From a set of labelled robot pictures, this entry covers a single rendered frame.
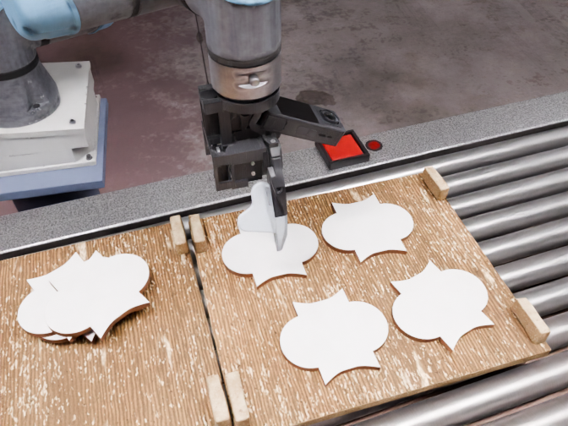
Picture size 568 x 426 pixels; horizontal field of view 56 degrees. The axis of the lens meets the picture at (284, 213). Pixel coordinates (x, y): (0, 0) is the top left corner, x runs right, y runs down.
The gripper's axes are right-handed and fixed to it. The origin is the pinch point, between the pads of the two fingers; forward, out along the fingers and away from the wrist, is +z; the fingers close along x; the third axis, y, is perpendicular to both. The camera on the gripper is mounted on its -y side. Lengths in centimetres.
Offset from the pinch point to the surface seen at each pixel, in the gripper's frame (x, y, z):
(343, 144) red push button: -21.0, -19.4, 9.7
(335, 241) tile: 1.6, -9.5, 8.1
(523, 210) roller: 1.8, -42.1, 10.7
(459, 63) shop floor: -171, -150, 103
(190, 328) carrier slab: 9.6, 13.5, 9.0
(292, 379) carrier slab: 20.2, 2.7, 9.0
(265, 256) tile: 1.5, 1.1, 8.1
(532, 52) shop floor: -170, -194, 103
